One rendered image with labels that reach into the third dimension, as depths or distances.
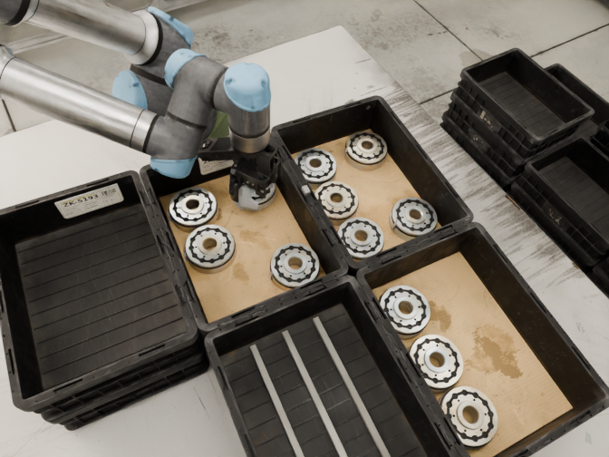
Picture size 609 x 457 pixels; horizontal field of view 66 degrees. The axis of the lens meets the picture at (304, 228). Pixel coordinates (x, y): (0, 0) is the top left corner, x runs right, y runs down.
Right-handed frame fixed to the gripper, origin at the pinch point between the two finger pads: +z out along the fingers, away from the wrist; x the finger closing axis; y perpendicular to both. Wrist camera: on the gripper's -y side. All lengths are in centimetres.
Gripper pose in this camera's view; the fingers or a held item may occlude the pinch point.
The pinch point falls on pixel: (245, 197)
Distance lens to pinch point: 107.8
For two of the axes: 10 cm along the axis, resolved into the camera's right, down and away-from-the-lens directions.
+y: 8.9, 4.1, -1.8
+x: 4.4, -7.5, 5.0
